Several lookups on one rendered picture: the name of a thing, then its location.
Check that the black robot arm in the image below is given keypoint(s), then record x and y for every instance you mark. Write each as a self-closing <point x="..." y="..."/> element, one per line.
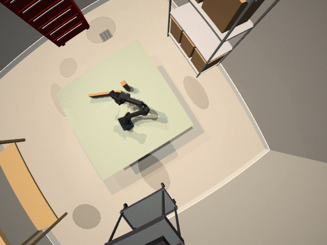
<point x="121" y="98"/>

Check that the brown wooden post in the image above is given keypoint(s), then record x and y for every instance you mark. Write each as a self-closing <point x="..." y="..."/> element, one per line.
<point x="124" y="84"/>

